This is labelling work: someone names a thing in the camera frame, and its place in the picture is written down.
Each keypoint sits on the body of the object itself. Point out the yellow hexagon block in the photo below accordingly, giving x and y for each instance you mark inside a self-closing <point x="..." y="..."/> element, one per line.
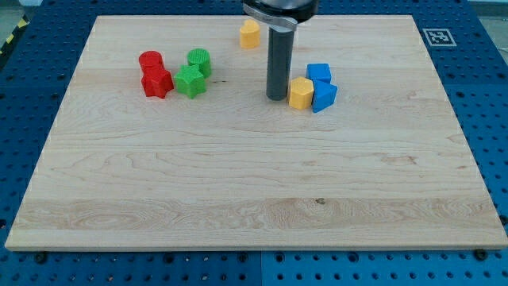
<point x="301" y="93"/>

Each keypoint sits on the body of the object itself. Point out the red star block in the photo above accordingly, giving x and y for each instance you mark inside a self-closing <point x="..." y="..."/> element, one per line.
<point x="157" y="82"/>

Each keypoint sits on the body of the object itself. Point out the white fiducial marker tag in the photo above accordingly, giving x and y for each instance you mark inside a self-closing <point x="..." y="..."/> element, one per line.
<point x="437" y="37"/>

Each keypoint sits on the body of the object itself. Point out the light wooden board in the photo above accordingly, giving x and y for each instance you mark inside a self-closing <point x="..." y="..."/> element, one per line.
<point x="385" y="167"/>

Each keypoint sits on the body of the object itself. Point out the blue triangular block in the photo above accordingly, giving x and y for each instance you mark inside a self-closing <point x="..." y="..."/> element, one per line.
<point x="324" y="95"/>

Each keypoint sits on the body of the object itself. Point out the green star block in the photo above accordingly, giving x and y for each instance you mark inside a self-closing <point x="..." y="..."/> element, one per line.
<point x="190" y="81"/>

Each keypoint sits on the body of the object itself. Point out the green cylinder block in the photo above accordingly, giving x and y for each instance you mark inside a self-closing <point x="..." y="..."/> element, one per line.
<point x="200" y="57"/>

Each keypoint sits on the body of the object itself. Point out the yellow heart block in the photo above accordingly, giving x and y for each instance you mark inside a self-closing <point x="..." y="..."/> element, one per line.
<point x="250" y="34"/>

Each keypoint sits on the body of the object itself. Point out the blue cube block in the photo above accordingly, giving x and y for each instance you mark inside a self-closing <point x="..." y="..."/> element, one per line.
<point x="319" y="72"/>

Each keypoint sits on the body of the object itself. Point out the red cylinder block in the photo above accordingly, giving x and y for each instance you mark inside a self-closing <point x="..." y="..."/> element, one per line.
<point x="149" y="60"/>

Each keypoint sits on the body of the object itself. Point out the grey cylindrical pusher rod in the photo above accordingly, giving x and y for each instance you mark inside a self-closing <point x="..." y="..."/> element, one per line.
<point x="279" y="53"/>

